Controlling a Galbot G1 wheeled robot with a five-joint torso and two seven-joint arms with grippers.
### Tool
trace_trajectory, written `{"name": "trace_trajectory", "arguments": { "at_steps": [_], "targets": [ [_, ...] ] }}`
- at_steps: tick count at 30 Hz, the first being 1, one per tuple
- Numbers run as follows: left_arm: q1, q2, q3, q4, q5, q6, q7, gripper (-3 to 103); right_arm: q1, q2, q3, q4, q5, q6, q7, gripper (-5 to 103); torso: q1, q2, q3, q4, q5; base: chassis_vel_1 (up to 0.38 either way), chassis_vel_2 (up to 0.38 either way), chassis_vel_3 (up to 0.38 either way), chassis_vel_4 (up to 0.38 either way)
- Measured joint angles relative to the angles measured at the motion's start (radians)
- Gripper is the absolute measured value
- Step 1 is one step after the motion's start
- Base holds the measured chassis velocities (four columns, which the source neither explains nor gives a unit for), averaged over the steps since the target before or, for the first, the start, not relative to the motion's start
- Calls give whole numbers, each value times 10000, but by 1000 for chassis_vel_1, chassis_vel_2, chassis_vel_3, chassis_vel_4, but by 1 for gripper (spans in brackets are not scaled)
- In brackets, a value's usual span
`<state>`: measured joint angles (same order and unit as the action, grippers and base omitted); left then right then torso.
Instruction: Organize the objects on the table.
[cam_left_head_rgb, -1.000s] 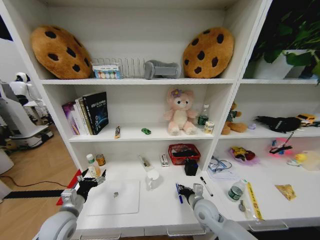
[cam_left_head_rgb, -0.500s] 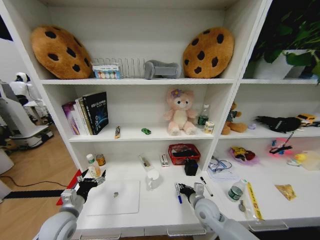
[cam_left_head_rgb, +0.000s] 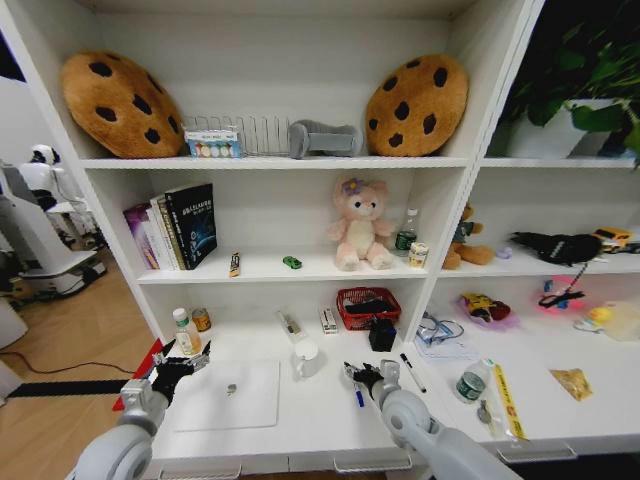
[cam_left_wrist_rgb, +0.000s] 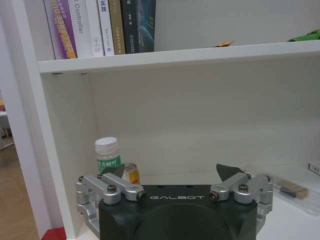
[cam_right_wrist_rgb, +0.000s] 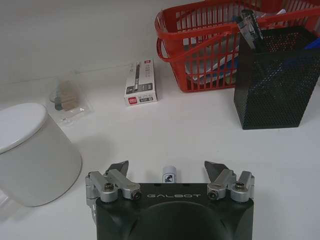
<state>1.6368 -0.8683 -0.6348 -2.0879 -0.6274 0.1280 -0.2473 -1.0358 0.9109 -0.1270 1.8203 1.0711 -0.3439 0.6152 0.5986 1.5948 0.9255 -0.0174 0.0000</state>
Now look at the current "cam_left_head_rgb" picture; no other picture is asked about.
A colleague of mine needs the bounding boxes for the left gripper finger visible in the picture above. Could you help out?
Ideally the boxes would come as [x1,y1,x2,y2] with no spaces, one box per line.
[152,338,179,367]
[190,340,213,373]

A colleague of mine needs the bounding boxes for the red triangular board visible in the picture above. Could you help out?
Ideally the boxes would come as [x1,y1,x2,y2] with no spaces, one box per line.
[111,337,166,412]

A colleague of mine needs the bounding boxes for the yellow liquid bottle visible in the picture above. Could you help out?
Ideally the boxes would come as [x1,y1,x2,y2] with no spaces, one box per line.
[172,307,203,357]

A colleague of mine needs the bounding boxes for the black ink box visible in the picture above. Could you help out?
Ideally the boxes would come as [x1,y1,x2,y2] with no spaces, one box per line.
[368,318,398,353]

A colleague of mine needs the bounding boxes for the black marker pen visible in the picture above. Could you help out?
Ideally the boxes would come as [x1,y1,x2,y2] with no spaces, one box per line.
[399,352,428,394]

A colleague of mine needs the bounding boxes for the white mug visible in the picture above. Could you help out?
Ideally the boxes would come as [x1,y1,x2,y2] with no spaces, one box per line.
[292,338,321,381]

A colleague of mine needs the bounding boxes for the white laptop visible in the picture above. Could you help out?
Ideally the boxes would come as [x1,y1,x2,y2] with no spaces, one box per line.
[173,358,282,433]

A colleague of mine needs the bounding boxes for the red plastic basket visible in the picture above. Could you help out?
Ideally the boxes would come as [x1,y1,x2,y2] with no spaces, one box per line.
[335,286,402,332]

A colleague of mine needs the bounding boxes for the black item in basket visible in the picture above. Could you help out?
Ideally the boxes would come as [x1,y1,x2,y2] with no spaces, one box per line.
[344,298,397,316]

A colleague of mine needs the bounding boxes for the clear plastic packet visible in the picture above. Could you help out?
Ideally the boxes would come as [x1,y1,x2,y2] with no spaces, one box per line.
[275,310,304,341]

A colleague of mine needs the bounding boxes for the clear safety glasses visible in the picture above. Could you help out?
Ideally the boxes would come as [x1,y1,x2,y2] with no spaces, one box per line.
[415,312,465,349]

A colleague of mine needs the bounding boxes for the black floor strip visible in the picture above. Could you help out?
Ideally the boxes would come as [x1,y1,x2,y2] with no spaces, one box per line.
[5,378,132,399]

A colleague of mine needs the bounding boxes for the water bottle green label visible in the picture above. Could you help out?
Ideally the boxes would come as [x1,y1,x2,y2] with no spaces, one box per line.
[454,357,496,405]

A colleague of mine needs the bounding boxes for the white spine book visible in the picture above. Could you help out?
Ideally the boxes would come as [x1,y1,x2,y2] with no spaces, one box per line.
[145,199,176,271]

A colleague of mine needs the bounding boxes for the metal key bunch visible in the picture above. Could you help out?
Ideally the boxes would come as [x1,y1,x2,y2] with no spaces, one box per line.
[475,398,501,431]

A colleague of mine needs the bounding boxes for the gold spine book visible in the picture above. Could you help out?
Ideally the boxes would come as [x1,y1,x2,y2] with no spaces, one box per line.
[156,194,185,271]

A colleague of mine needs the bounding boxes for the purple cover book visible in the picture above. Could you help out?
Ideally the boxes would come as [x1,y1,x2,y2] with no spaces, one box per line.
[122,203,161,271]

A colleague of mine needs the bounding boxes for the small yellow drink carton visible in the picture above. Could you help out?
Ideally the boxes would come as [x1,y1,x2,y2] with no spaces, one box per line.
[407,241,430,269]

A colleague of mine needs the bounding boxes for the black hardcover book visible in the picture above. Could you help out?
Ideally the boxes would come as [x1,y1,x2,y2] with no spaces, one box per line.
[164,182,219,271]

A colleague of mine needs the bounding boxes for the yellow red toy packet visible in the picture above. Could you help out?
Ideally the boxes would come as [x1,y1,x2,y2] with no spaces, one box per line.
[458,292,521,331]

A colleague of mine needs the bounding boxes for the green label bottle upright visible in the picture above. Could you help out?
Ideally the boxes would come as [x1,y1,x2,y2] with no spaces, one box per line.
[394,207,420,258]

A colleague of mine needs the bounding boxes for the yellow strip packet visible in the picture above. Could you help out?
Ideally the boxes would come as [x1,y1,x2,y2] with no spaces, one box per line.
[492,363,530,442]

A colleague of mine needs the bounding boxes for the pink plush toy with flower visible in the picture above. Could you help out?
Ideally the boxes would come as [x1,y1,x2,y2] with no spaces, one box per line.
[327,176,397,273]

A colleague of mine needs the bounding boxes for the brown plush bear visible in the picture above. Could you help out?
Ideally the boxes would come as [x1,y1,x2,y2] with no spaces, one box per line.
[441,201,497,271]

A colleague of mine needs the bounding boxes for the white shelf unit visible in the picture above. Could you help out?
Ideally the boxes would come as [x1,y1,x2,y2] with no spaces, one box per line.
[0,0,640,480]

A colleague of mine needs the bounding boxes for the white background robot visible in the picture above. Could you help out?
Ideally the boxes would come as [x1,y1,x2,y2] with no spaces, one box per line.
[0,143,109,301]

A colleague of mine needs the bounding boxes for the yellow snack bag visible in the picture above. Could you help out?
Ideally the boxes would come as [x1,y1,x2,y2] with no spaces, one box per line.
[549,367,595,403]

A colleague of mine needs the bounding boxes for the pink disc toy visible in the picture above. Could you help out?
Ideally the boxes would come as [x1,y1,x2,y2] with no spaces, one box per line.
[537,274,587,312]

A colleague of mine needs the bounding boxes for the box with coloured dots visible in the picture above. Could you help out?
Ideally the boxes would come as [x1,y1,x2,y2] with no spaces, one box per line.
[183,125,244,160]

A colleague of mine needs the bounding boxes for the black fabric bag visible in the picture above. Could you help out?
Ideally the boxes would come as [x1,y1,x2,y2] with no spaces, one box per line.
[508,230,604,267]

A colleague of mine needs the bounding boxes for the grey neck pillow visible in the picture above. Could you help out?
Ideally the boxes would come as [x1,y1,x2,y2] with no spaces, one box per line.
[287,119,364,160]

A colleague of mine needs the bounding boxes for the yellow rubber duck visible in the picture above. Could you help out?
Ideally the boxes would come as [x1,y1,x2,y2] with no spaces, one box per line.
[573,305,615,333]

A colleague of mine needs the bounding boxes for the brown cookie plush pillow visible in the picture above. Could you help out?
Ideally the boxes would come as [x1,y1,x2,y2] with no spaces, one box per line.
[60,50,187,160]
[364,53,470,158]

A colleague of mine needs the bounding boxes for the translucent plastic bag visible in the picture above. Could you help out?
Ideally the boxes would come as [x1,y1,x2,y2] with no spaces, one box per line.
[602,299,640,343]

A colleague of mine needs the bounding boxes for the yellow toy car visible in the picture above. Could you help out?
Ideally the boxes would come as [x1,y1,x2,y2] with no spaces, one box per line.
[591,225,636,251]

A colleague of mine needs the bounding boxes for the white plant pot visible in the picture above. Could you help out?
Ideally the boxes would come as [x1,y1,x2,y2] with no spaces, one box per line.
[504,97,621,160]

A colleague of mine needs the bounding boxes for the green leafy plant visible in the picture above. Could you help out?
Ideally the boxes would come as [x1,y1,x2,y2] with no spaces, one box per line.
[509,0,640,166]

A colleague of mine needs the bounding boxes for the black floor cable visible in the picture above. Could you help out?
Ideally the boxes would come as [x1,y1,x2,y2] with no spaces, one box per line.
[0,350,139,376]

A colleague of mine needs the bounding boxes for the black cord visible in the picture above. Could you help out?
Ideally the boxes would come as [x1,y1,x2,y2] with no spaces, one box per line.
[538,259,587,309]

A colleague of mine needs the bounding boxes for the white wire file rack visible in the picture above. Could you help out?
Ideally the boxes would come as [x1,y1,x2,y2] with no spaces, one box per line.
[182,114,292,157]

